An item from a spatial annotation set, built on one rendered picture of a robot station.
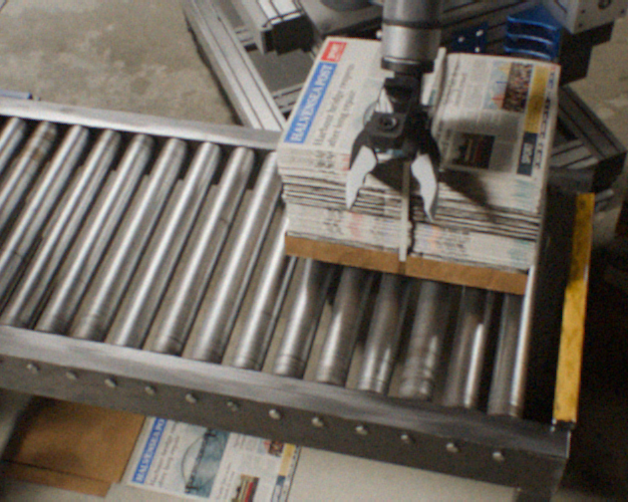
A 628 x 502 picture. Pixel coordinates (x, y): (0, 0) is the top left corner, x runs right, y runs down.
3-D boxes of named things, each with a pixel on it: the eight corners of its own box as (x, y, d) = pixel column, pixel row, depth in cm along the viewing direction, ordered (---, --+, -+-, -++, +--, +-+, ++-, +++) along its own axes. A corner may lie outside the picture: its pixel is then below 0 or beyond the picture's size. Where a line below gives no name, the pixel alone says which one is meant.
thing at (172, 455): (311, 409, 224) (310, 407, 223) (280, 520, 207) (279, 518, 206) (166, 382, 231) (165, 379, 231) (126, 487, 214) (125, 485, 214)
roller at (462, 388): (493, 198, 164) (517, 188, 161) (454, 432, 136) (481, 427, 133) (476, 180, 162) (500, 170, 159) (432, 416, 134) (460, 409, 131)
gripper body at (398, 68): (432, 147, 128) (442, 59, 124) (423, 159, 120) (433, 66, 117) (377, 140, 130) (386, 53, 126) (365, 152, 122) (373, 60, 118)
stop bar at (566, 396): (595, 200, 154) (597, 192, 153) (576, 430, 129) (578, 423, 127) (574, 197, 155) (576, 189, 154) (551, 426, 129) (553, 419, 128)
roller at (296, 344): (353, 179, 169) (370, 166, 166) (287, 401, 141) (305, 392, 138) (332, 164, 168) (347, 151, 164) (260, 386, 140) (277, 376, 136)
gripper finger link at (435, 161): (450, 176, 123) (428, 114, 121) (449, 179, 121) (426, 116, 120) (417, 187, 124) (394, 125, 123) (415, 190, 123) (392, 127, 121)
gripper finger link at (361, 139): (371, 180, 126) (405, 127, 122) (368, 183, 124) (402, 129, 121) (342, 161, 126) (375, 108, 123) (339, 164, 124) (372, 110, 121)
